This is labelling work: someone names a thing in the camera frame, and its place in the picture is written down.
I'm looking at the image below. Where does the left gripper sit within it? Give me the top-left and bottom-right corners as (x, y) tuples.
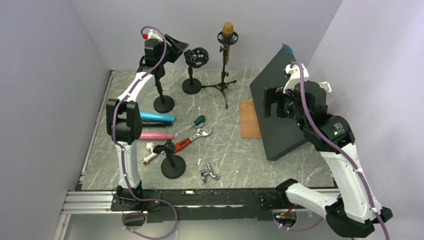
(158, 34), (190, 67)

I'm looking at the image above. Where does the black stand for pink microphone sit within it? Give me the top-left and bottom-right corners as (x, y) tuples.
(153, 66), (175, 114)

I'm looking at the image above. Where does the blue toy microphone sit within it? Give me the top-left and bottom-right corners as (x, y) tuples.
(139, 111), (176, 123)

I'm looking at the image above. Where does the pink toy microphone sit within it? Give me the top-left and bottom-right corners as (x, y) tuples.
(138, 132), (174, 140)

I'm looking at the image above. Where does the black front microphone stand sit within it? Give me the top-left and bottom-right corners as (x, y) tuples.
(152, 139), (186, 179)

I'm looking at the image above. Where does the black toy microphone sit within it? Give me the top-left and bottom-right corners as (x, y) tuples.
(141, 121), (173, 127)

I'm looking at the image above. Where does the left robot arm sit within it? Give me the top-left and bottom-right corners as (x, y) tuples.
(106, 34), (189, 210)

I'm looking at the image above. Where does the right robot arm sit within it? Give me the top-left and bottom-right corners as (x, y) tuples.
(263, 81), (393, 238)

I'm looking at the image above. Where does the black tripod microphone stand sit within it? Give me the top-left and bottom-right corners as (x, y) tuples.
(201, 31), (239, 109)

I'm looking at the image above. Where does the gold microphone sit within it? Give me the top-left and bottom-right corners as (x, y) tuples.
(222, 21), (234, 65)

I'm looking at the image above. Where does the wooden board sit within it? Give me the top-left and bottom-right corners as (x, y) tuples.
(239, 100), (262, 139)

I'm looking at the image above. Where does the chrome faucet fitting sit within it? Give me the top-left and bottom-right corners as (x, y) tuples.
(199, 162), (220, 184)

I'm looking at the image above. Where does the white plastic tap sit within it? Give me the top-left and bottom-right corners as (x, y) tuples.
(141, 142), (158, 165)

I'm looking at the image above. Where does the black shock mount stand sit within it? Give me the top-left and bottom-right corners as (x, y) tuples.
(181, 47), (209, 95)

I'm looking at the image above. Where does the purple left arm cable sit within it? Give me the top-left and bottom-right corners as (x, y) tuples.
(110, 25), (179, 240)

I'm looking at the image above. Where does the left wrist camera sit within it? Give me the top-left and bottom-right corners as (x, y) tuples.
(141, 29), (164, 42)

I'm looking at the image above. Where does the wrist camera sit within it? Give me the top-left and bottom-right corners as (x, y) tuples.
(283, 62), (309, 94)
(141, 29), (164, 42)

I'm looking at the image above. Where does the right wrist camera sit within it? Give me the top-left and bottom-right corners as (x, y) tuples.
(283, 62), (309, 94)

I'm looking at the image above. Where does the dark grey network switch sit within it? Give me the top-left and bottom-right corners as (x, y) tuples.
(249, 44), (307, 161)

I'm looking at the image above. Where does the metal rack bracket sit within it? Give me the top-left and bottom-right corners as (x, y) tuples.
(319, 81), (333, 93)

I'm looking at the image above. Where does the green handled screwdriver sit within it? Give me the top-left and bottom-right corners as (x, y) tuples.
(191, 115), (206, 128)

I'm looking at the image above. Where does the red handled adjustable wrench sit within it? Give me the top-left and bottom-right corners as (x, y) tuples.
(173, 123), (213, 154)

